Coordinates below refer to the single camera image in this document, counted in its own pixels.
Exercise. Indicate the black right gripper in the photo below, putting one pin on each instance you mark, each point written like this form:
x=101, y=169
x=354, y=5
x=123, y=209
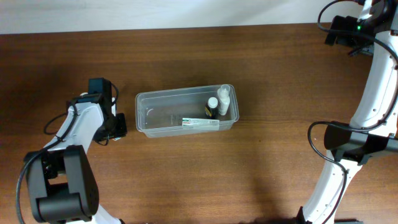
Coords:
x=337, y=35

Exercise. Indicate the clear plastic container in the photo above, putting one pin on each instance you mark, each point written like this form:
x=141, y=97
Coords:
x=160, y=113

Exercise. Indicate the dark bottle white cap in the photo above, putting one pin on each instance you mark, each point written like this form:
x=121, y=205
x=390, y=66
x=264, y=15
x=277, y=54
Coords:
x=211, y=108

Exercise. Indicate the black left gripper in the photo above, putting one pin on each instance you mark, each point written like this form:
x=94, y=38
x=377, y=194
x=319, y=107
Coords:
x=119, y=125

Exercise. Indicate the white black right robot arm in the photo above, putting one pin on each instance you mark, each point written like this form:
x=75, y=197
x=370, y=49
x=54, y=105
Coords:
x=371, y=131

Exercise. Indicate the white translucent squeeze bottle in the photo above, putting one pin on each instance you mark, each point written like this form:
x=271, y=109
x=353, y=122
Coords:
x=223, y=99

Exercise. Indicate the white Panadol box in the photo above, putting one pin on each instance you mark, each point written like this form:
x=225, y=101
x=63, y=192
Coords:
x=201, y=124

